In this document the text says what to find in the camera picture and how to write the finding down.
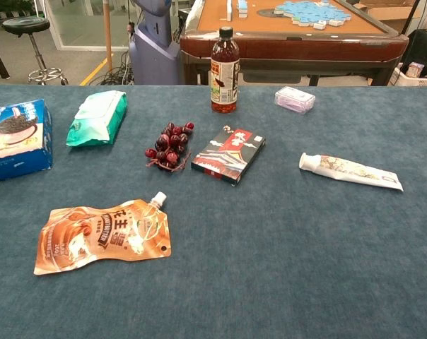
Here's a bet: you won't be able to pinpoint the white printed squeeze tube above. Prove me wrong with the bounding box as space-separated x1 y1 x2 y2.
298 152 404 193

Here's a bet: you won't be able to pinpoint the purple grey robot base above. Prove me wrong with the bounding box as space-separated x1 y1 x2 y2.
129 0 182 85

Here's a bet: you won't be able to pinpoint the dark illustrated flat box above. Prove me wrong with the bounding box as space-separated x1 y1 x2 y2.
191 125 267 187

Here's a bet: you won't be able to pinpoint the dark red grape bunch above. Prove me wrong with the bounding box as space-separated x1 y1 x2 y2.
144 121 195 173

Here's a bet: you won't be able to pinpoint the brown tea bottle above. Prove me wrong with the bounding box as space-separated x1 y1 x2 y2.
209 26 240 114

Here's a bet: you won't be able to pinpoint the clear plastic box purple contents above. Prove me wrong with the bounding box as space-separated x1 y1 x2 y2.
274 85 316 114

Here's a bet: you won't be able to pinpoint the brown mahjong table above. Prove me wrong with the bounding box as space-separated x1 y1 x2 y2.
180 0 410 87

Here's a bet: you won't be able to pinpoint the green wet wipes pack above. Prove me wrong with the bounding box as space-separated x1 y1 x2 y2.
65 90 129 148

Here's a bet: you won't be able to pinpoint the blue table cloth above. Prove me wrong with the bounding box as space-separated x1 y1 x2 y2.
0 83 427 339

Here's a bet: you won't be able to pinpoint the orange peanut butter pouch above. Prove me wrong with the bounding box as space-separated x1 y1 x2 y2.
33 191 172 276

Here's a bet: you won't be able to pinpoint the wooden pole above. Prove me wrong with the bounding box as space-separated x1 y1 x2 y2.
103 0 113 73

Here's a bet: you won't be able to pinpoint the blue mahjong tile pile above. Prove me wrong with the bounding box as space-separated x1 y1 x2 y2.
273 0 352 30

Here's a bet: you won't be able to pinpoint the blue cookie box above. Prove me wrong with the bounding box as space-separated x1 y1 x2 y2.
0 98 54 182

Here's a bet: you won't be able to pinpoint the white plastic basket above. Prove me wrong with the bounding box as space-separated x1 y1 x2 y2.
390 62 427 88

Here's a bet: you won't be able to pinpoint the cardboard box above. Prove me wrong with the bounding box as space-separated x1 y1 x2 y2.
354 0 423 35

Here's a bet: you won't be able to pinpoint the black round stool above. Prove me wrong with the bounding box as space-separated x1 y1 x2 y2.
1 16 69 86

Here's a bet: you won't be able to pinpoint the black bag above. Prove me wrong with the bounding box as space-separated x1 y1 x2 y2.
400 29 427 77

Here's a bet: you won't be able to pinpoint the green plants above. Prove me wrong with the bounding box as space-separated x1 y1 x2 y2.
0 0 47 28

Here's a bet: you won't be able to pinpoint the black floor cables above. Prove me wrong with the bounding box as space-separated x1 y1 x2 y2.
100 52 135 85

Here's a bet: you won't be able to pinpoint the white glass door frame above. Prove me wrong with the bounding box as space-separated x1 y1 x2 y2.
43 0 136 52

